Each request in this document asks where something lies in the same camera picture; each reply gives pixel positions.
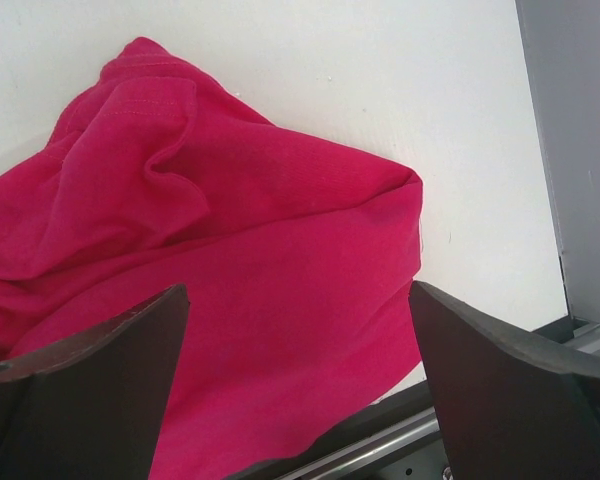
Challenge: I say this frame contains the magenta pink t shirt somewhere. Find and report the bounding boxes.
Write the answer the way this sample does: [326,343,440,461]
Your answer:
[0,37,423,479]

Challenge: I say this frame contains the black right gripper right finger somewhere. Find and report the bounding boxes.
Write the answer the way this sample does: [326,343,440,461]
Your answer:
[409,282,600,479]

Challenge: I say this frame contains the aluminium frame rail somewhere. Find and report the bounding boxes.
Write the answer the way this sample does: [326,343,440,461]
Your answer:
[535,317,600,357]

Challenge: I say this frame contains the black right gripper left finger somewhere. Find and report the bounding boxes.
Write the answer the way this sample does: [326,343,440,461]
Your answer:
[0,285,189,479]

